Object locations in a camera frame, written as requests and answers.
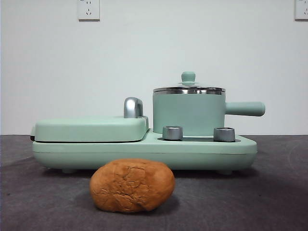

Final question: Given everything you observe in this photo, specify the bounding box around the glass lid with green knob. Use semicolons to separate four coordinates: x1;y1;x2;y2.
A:
153;71;226;91

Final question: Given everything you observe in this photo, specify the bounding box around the brown potato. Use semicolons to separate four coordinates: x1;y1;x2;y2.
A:
90;158;176;214

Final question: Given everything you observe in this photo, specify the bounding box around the silver control knob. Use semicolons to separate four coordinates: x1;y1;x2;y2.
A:
213;127;236;142
162;126;183;141

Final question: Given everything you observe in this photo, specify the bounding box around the green breakfast machine base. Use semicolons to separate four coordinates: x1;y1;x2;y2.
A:
32;128;257;174

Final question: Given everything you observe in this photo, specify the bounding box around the green steamer pot with handle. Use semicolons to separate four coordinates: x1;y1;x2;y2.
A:
152;89;266;136

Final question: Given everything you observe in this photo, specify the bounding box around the white wall socket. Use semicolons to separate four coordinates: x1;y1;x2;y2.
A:
294;0;308;21
77;0;101;22

